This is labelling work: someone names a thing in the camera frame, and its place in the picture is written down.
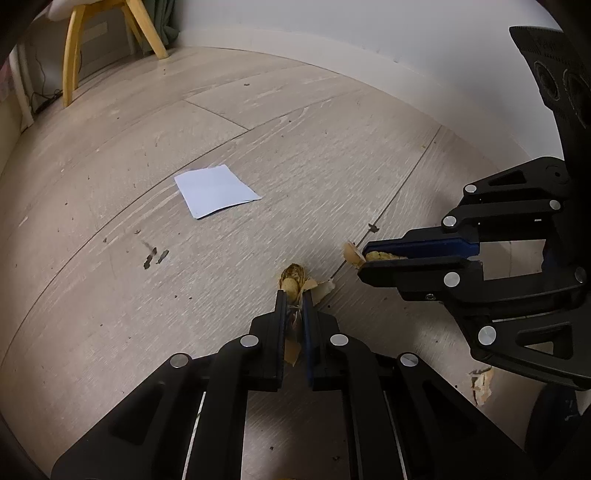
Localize green curtain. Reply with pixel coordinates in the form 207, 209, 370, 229
150, 0, 184, 49

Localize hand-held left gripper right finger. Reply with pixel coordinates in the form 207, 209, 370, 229
300, 294, 539, 480

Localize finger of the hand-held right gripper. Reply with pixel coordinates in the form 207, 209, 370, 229
362, 157, 570, 260
358, 257, 591, 391

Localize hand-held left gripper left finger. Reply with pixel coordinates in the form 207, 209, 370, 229
51, 290, 289, 480

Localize wooden chair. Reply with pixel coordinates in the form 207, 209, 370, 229
48, 0, 170, 108

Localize cracked peanut shell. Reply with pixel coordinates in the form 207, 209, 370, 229
278, 262, 319, 367
342, 241, 408, 269

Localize white post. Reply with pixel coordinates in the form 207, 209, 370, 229
11, 46, 36, 132

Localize peanut shell fragment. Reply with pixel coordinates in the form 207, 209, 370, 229
469, 367, 495, 408

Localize black cable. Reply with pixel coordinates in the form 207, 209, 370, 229
27, 46, 64, 114

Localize dark debris bits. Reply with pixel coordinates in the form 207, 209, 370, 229
142, 248, 170, 270

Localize white paper sheet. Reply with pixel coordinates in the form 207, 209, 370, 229
174, 165, 263, 220

